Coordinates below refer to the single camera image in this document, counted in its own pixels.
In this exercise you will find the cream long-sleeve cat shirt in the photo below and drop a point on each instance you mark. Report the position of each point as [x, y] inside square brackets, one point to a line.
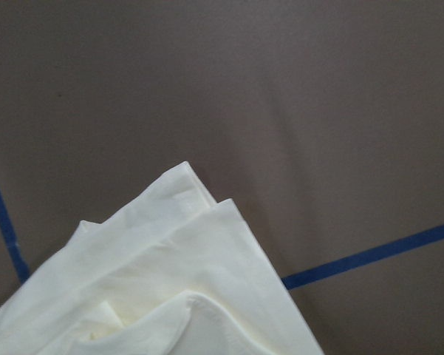
[172, 272]

